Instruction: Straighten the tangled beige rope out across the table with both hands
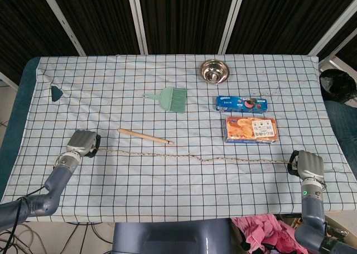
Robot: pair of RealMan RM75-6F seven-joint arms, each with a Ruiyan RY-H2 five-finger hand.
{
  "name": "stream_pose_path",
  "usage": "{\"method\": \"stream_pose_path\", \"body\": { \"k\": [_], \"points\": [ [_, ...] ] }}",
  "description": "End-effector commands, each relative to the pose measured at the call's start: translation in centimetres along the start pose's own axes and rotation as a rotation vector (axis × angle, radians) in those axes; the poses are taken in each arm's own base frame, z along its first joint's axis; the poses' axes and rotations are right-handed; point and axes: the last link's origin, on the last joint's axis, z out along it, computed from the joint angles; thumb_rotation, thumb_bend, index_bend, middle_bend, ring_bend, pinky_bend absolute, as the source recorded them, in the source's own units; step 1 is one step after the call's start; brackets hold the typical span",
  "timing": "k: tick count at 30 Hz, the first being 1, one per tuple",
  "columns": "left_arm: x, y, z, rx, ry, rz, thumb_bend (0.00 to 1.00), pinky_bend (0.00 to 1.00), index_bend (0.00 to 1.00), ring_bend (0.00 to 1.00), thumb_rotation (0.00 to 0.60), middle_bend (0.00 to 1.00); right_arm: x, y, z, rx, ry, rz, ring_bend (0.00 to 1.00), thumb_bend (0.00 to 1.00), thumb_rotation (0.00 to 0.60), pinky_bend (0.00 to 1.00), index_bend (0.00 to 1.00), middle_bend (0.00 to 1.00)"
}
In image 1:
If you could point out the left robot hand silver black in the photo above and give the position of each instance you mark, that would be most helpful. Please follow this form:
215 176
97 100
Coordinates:
81 142

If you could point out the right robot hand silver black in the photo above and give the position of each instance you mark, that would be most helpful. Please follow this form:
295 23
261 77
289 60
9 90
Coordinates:
309 164

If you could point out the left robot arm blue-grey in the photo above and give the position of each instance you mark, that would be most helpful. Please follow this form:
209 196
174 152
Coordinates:
55 178

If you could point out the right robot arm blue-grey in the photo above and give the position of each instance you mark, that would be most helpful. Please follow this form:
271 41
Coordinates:
312 209

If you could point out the blue denim fabric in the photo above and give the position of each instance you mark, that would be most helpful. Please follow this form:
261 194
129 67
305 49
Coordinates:
343 125

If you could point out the wooden stick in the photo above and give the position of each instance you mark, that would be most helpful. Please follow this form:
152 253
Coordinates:
145 136

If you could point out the orange biscuit package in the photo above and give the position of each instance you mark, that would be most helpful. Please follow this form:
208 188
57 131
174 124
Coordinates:
251 129

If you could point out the cardboard box of clutter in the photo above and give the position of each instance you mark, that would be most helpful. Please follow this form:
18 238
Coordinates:
337 229

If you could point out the teal table pad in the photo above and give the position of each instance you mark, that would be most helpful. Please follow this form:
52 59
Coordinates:
25 97

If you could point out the checkered light blue tablecloth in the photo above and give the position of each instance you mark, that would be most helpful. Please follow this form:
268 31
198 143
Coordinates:
83 69

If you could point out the pink cloth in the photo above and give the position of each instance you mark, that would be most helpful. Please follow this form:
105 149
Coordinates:
265 231

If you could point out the black plastic bag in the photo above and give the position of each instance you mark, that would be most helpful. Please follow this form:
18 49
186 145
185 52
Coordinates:
338 86

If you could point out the blue Oreo cookie box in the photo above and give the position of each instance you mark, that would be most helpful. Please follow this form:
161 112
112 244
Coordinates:
240 104

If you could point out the green plastic hand brush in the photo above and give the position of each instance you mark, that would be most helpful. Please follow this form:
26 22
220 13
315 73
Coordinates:
173 99

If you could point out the blue-grey robot torso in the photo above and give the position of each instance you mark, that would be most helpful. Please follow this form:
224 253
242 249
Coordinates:
167 237

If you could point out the stainless steel bowl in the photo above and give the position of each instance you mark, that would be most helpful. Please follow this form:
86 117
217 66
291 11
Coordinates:
214 69

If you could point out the white aluminium partition post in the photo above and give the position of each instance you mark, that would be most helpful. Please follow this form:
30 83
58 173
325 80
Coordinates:
334 25
231 19
136 19
61 19

